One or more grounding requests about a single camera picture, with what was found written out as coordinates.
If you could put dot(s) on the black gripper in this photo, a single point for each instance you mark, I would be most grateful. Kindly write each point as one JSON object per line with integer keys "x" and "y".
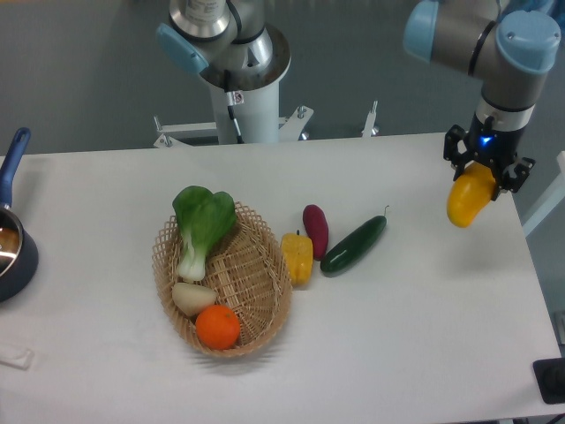
{"x": 492, "y": 141}

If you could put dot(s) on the yellow mango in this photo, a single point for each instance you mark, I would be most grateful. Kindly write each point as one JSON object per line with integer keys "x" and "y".
{"x": 469, "y": 194}

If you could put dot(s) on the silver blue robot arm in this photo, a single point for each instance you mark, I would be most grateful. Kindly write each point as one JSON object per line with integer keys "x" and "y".
{"x": 511, "y": 53}

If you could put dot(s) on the woven wicker basket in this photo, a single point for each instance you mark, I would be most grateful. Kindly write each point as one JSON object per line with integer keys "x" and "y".
{"x": 247, "y": 271}

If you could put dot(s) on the green cucumber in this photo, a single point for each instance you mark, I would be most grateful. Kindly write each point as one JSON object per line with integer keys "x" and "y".
{"x": 354, "y": 247}

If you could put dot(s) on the purple sweet potato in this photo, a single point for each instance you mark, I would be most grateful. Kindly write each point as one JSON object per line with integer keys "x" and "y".
{"x": 316, "y": 226}

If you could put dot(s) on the yellow bell pepper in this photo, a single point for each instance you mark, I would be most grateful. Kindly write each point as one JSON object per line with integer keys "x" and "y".
{"x": 297, "y": 251}

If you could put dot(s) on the black device at edge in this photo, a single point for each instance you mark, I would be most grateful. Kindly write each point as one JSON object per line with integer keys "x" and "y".
{"x": 549, "y": 374}

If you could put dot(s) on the green bok choy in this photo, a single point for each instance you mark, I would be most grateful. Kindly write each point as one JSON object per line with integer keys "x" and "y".
{"x": 203, "y": 219}

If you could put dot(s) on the orange fruit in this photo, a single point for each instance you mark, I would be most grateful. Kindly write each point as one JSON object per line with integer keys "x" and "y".
{"x": 217, "y": 327}

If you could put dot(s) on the blue saucepan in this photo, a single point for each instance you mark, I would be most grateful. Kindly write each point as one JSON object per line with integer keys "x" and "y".
{"x": 19, "y": 253}

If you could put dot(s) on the clear plastic piece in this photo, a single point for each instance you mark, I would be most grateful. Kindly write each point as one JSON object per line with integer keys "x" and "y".
{"x": 15, "y": 356}

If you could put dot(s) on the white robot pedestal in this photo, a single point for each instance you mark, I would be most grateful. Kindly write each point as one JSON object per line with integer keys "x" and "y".
{"x": 244, "y": 86}

